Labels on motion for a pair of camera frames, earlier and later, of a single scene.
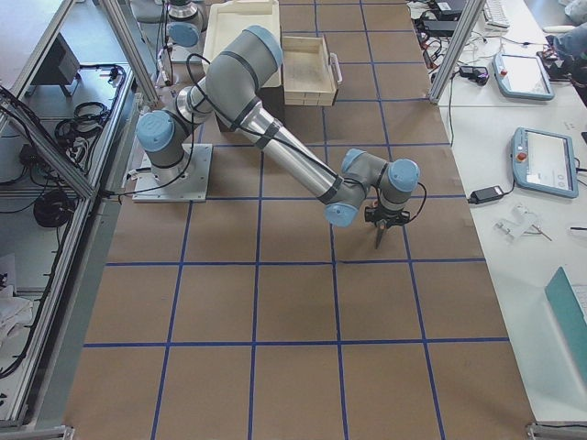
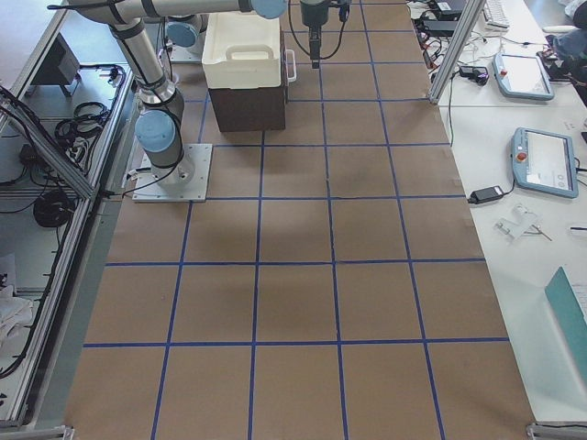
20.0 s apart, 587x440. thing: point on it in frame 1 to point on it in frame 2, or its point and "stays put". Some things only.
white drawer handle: [334, 56] to [291, 66]
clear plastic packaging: [522, 221] stays put
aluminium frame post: [456, 49] stays put
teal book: [570, 314] stays put
